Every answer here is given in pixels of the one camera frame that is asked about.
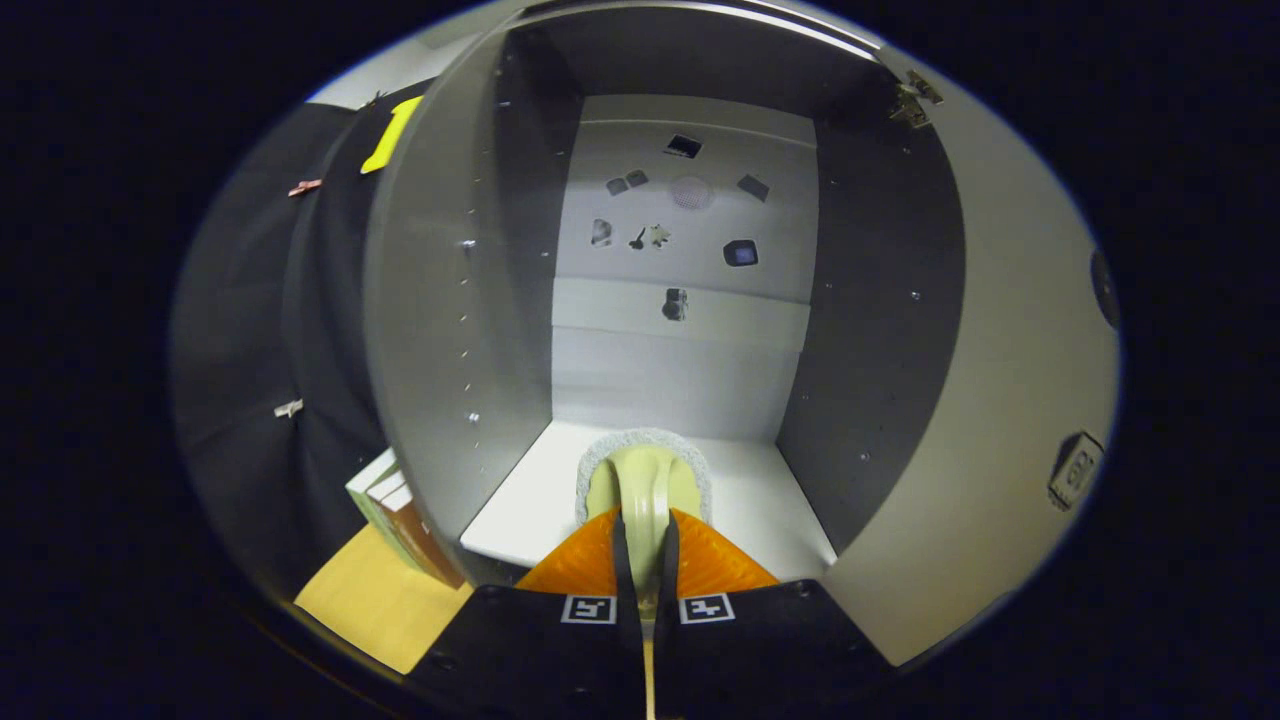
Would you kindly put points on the black backdrop cloth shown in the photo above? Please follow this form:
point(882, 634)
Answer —
point(240, 330)

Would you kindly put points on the white clothes peg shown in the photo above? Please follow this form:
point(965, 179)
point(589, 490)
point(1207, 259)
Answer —
point(289, 408)

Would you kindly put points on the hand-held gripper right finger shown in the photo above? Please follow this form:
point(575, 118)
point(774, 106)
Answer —
point(770, 660)

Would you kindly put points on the dark grey cabinet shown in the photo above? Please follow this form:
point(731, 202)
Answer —
point(430, 330)

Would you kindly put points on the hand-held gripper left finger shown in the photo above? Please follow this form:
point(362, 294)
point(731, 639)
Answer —
point(520, 660)

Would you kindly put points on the pink clothes peg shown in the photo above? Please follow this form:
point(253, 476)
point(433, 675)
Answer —
point(305, 187)

